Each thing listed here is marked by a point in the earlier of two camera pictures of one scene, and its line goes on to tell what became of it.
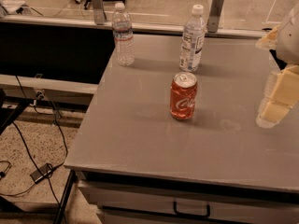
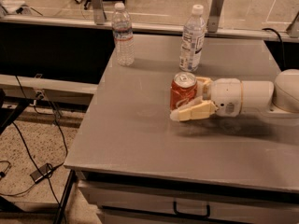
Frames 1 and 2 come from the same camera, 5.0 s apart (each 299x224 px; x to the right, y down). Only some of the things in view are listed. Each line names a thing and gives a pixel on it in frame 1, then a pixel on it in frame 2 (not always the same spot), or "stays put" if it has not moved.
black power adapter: [43, 172] stays put
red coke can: [183, 91] stays put
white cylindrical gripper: [289, 39] → [226, 94]
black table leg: [73, 178] stays put
